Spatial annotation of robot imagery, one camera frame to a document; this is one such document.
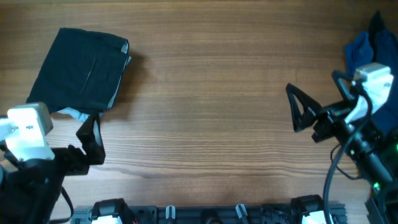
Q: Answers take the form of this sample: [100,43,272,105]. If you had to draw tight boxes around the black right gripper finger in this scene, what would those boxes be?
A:
[331,70,355,101]
[285,83,322,133]

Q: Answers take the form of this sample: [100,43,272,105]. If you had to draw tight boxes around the black shorts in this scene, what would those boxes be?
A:
[27,28,130,114]

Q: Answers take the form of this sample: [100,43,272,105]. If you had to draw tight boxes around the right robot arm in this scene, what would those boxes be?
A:
[285,65,397,223]

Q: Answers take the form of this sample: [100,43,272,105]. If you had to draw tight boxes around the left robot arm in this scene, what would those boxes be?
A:
[1,113,106,223]

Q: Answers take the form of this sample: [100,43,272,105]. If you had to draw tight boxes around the folded light blue jeans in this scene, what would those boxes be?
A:
[57,40,132,123]

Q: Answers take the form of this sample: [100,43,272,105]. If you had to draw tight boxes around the blue garment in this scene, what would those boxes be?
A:
[344,11,397,134]

